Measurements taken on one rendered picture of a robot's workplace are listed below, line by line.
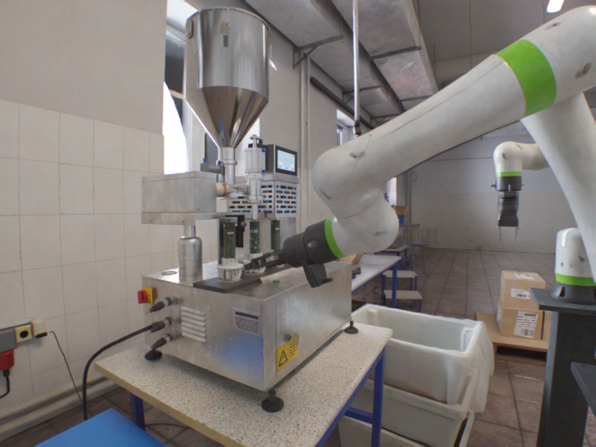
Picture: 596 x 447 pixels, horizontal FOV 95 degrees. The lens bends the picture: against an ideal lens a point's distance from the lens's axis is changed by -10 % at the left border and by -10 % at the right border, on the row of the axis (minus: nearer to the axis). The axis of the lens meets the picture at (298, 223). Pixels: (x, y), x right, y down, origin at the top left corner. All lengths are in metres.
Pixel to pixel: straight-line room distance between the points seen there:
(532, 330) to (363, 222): 2.73
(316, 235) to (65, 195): 1.78
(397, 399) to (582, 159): 1.14
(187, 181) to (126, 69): 1.74
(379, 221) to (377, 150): 0.14
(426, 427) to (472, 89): 1.33
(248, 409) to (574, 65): 0.90
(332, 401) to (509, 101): 0.73
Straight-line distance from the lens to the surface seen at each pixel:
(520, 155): 1.40
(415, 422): 1.57
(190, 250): 0.91
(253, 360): 0.79
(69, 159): 2.22
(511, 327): 3.17
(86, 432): 1.14
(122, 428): 1.12
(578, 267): 1.31
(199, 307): 0.87
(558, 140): 0.75
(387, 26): 4.42
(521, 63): 0.57
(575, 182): 0.76
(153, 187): 1.04
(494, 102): 0.55
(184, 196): 0.91
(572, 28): 0.61
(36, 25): 2.39
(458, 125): 0.54
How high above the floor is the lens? 1.22
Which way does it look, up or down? 2 degrees down
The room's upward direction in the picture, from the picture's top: straight up
